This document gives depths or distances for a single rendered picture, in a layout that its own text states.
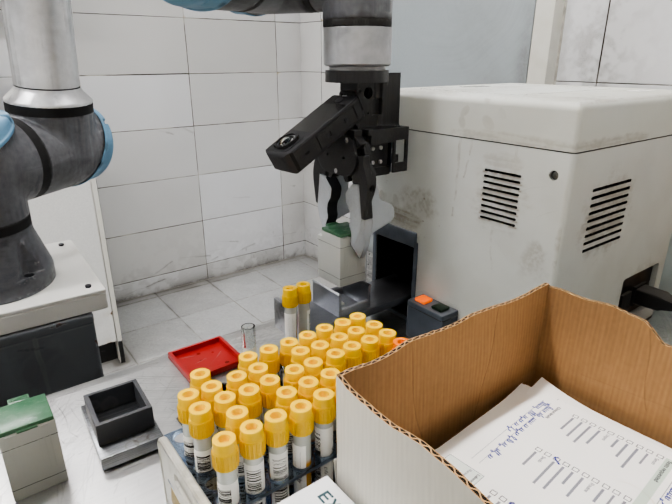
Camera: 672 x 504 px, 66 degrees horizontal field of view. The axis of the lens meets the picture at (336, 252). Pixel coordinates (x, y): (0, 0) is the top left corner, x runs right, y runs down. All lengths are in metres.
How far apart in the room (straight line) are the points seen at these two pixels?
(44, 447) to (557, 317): 0.45
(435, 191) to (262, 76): 2.50
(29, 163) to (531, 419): 0.67
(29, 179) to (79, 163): 0.09
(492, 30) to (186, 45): 1.51
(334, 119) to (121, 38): 2.28
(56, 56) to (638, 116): 0.72
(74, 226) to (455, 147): 1.75
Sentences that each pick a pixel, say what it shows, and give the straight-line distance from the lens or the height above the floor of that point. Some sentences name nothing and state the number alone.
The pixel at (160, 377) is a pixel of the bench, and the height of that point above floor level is 0.87.
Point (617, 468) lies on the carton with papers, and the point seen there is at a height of 0.94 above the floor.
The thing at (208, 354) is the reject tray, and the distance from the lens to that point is 0.66.
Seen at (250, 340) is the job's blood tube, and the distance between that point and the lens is 0.49.
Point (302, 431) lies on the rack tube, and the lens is 0.37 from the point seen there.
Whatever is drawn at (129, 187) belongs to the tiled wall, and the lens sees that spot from 2.85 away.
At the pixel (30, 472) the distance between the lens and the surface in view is 0.52.
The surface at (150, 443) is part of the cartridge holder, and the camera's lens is 0.53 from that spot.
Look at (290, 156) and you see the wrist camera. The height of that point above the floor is 1.12.
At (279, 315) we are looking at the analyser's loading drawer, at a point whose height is 0.92.
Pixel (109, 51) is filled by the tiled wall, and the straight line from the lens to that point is 2.78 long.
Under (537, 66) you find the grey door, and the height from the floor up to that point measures 1.18.
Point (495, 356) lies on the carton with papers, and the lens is 0.47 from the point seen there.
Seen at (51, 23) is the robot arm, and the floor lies 1.25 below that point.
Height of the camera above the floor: 1.21
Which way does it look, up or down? 20 degrees down
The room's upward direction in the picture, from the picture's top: straight up
